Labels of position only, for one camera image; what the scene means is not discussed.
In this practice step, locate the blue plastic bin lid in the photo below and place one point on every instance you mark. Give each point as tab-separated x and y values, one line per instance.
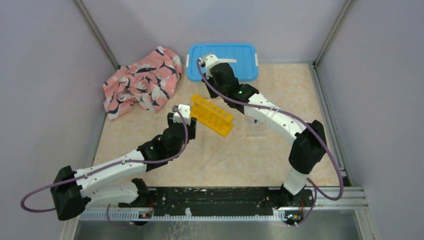
242	58

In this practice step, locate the clear plastic tube rack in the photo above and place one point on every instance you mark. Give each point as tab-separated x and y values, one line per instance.
255	130

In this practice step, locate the pink patterned cloth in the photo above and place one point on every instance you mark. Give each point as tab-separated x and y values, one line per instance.
151	82

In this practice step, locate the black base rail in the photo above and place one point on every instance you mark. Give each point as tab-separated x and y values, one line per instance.
219	201

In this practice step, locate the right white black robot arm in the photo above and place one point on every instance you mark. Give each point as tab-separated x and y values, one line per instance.
308	140

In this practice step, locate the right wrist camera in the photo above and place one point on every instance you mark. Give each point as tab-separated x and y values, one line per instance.
209	60

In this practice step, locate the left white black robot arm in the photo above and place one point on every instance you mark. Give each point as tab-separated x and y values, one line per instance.
115	182

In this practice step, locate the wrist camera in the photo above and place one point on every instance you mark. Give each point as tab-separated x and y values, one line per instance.
181	114
209	60

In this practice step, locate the yellow test tube rack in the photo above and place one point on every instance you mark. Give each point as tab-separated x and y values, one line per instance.
211	115

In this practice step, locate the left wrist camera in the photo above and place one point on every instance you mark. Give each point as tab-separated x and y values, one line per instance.
181	114

